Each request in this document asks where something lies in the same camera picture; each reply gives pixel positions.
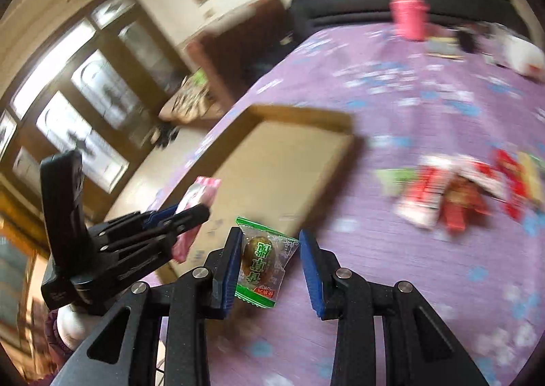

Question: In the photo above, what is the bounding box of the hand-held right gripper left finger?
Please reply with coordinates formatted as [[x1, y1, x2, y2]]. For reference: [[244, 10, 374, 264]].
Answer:
[[50, 226, 244, 386]]

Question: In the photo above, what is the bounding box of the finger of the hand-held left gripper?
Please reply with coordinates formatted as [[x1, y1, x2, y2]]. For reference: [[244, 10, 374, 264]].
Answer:
[[90, 204, 180, 243], [91, 204, 211, 283]]

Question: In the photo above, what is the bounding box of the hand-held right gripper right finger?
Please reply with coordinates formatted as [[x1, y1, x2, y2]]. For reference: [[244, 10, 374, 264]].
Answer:
[[299, 229, 490, 386]]

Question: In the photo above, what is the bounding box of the pink snack packet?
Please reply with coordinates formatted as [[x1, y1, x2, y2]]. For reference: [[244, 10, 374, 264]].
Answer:
[[171, 176, 222, 264]]

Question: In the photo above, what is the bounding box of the green clear candy packet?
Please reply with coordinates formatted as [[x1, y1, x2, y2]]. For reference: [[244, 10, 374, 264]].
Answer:
[[235, 216, 300, 309]]

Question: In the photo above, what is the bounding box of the cardboard box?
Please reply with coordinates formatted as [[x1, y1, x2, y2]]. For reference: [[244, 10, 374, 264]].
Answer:
[[152, 104, 357, 285]]

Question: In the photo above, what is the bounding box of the pale green snack packet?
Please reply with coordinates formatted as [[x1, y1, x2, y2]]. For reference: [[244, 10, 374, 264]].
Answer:
[[375, 168, 420, 196]]

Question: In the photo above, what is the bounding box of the red white snack packet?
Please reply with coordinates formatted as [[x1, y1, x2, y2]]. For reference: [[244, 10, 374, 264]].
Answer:
[[394, 165, 454, 227], [453, 158, 509, 202]]

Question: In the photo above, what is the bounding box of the dark red foil candy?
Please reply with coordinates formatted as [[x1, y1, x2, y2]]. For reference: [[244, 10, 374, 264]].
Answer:
[[443, 179, 490, 231]]

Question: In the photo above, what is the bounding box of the yellow snack packet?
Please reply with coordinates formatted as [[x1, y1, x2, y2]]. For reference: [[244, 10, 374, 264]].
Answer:
[[517, 152, 545, 202]]

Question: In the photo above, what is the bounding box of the person's left forearm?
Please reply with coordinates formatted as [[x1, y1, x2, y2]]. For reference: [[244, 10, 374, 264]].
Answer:
[[42, 304, 93, 375]]

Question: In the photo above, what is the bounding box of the pair of dark shoes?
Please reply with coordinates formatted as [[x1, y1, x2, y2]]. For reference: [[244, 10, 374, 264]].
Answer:
[[150, 122, 180, 147]]

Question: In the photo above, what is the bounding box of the patterned blanket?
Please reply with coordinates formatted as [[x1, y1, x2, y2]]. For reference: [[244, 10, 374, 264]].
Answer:
[[169, 76, 214, 119]]

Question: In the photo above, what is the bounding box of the wooden glass panel door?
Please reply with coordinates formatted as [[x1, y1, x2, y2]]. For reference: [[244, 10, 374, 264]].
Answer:
[[0, 0, 194, 210]]

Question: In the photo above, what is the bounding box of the brown sofa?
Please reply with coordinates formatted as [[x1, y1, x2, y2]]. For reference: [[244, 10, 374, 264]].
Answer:
[[159, 0, 295, 128]]

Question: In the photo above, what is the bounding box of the black leather sofa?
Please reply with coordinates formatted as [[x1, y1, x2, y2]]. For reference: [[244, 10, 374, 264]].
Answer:
[[289, 0, 531, 57]]

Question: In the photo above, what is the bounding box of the small book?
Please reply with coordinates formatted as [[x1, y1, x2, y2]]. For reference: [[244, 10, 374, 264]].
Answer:
[[425, 37, 466, 60]]

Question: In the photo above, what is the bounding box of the black clip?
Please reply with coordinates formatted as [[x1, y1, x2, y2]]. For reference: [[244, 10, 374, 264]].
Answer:
[[457, 26, 481, 54]]

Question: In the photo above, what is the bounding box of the pink bottle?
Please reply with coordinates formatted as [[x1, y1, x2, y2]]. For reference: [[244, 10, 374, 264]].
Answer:
[[387, 0, 429, 42]]

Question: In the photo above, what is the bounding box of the white cup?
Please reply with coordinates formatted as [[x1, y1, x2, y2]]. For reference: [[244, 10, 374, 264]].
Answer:
[[499, 34, 545, 84]]

